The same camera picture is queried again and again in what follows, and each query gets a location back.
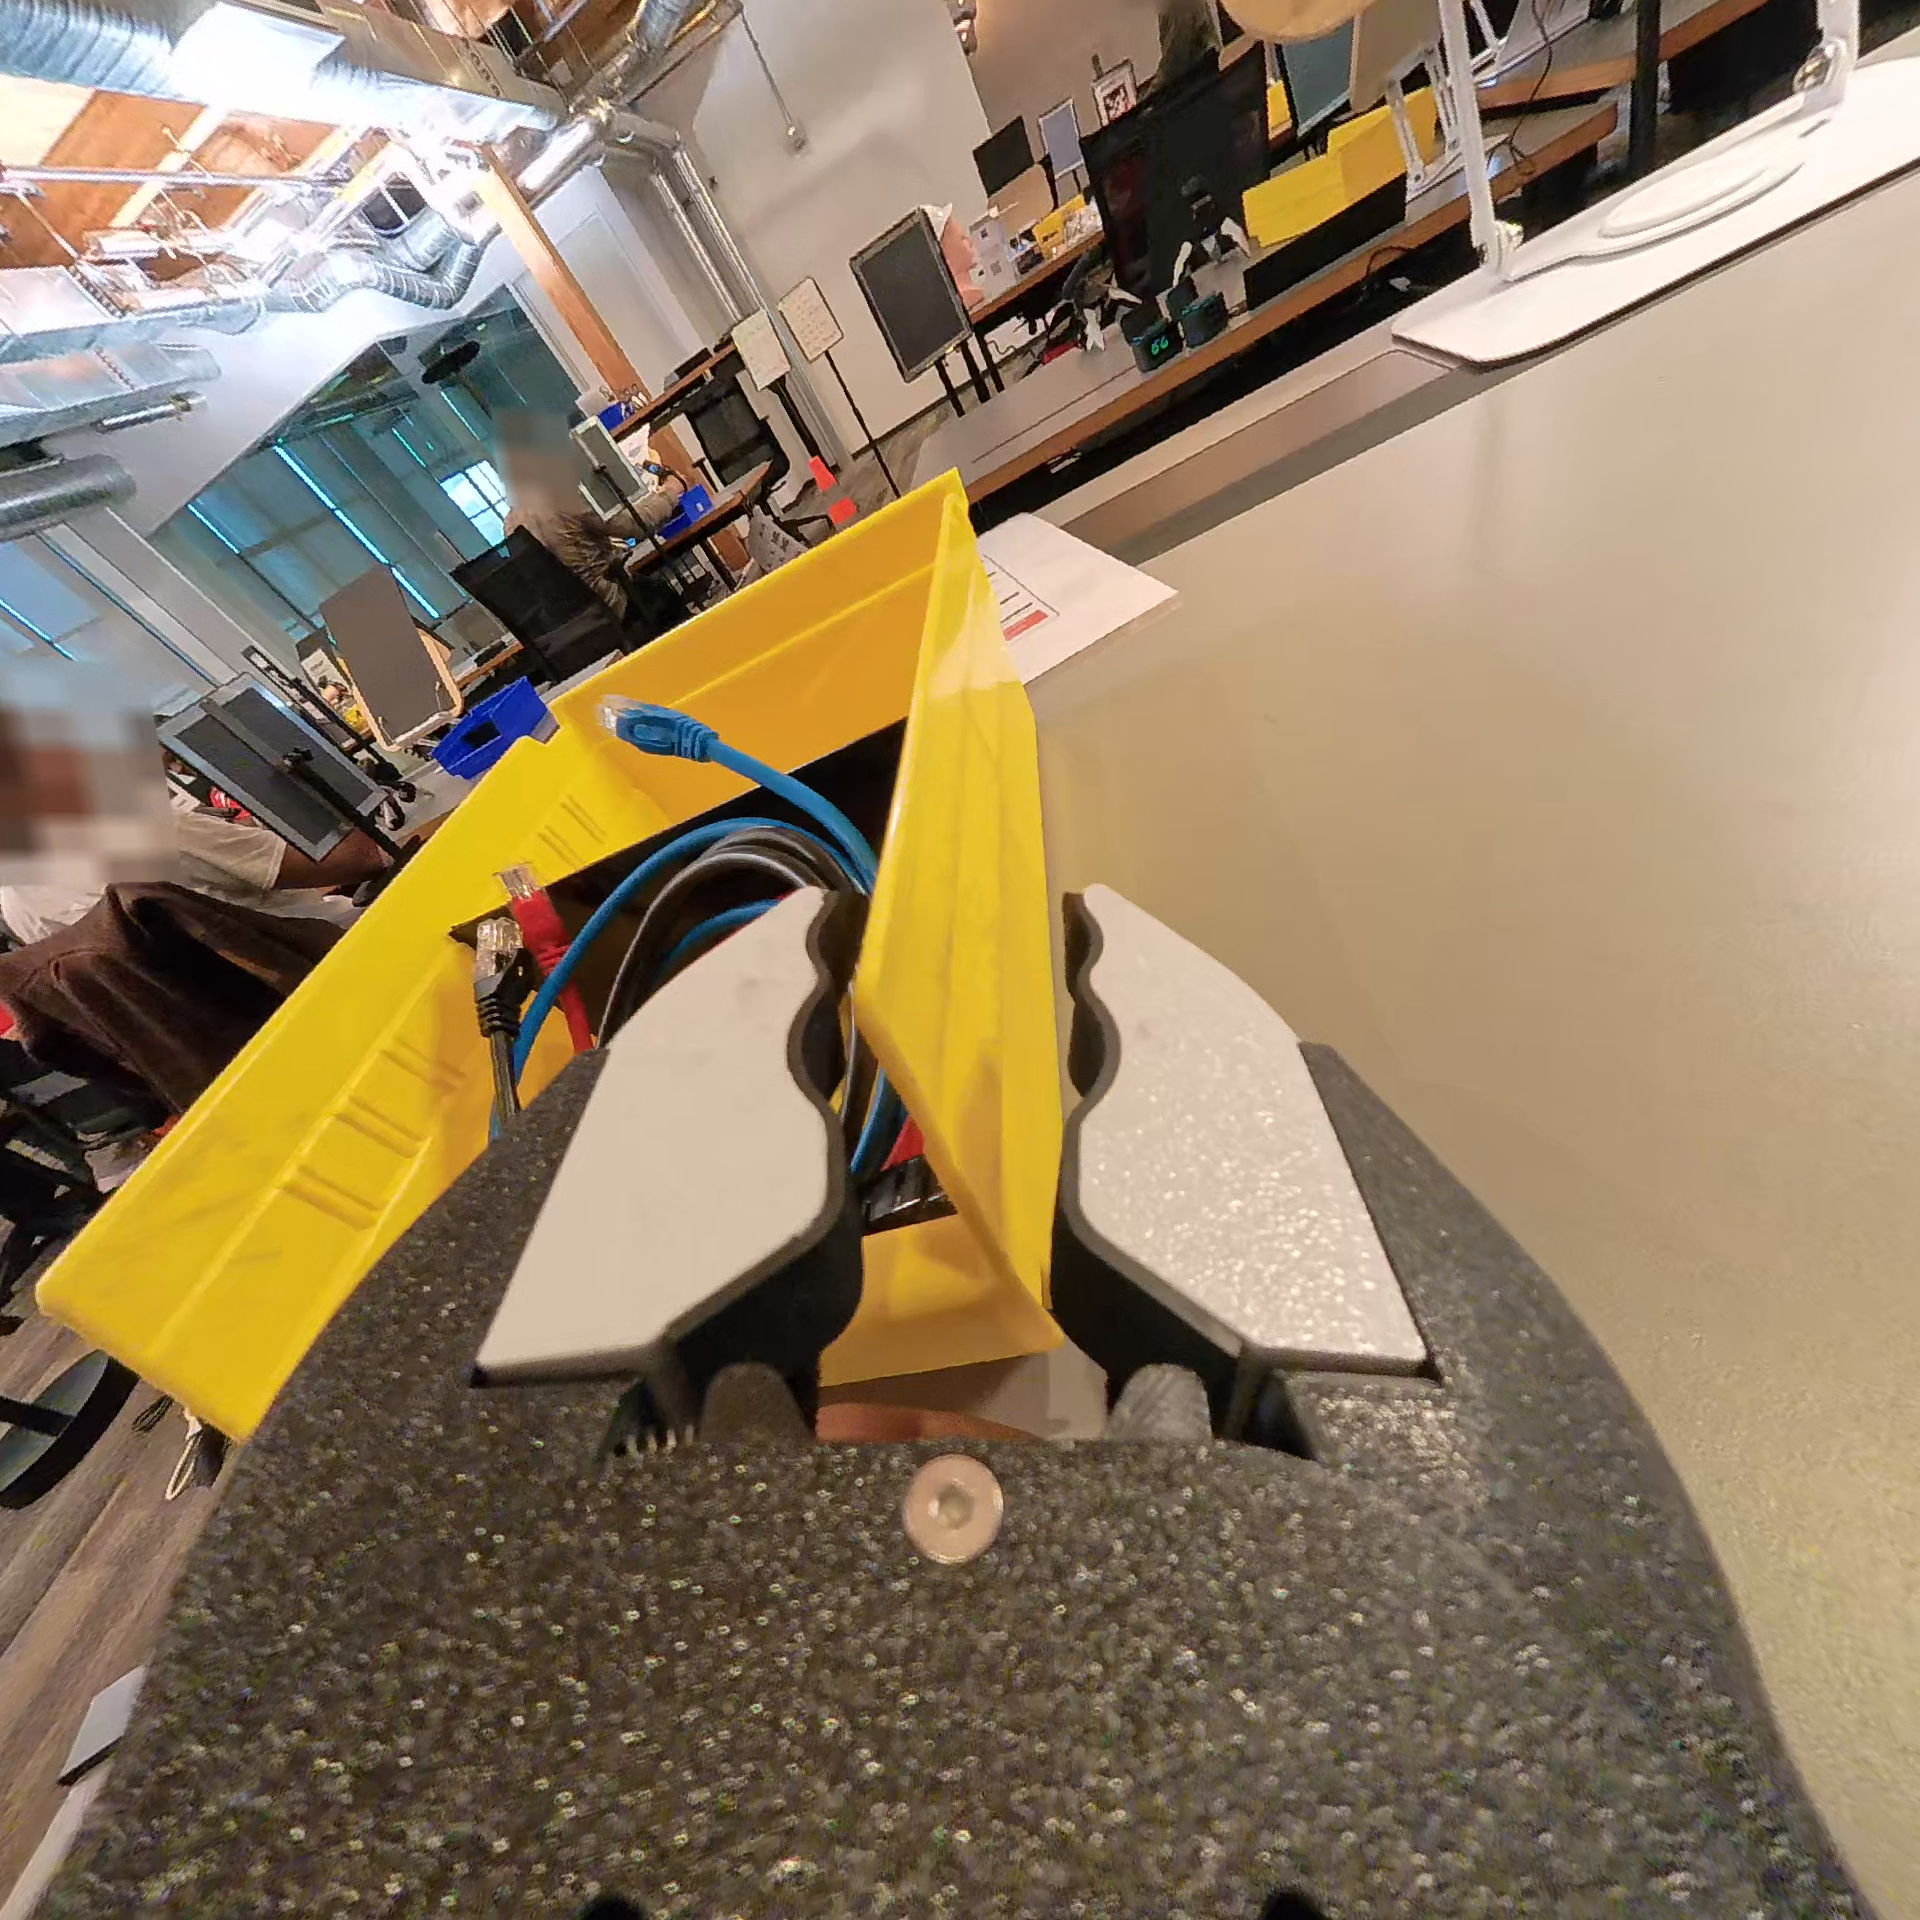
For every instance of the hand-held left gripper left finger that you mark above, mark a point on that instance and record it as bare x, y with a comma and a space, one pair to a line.
674, 1171

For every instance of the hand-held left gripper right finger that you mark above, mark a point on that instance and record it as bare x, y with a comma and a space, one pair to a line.
1231, 1171

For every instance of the yellow plastic bin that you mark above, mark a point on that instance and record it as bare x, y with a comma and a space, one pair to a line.
299, 1155

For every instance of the small blue bin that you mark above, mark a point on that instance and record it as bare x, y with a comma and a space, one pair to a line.
488, 735

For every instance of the tilted black screen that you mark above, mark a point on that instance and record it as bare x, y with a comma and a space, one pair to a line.
277, 765

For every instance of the black office chair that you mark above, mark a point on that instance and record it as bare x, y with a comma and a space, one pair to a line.
533, 608

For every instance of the grey-backed monitor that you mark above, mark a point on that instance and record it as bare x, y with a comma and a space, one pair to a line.
382, 651

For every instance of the white paper sheet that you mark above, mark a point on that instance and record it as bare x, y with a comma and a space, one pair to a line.
1079, 585

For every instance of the long wooden desk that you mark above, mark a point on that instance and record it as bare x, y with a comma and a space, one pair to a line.
1201, 359

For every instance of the dark flat monitor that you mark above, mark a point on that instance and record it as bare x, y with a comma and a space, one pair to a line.
907, 293

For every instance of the yellow storage bins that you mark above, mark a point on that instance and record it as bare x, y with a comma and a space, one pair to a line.
1320, 194

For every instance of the large black monitor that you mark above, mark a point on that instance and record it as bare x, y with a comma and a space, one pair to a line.
1170, 165

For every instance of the white stand with flat base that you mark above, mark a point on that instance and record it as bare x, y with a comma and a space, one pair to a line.
1681, 194

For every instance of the silver ventilation duct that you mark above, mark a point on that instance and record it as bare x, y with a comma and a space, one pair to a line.
375, 254

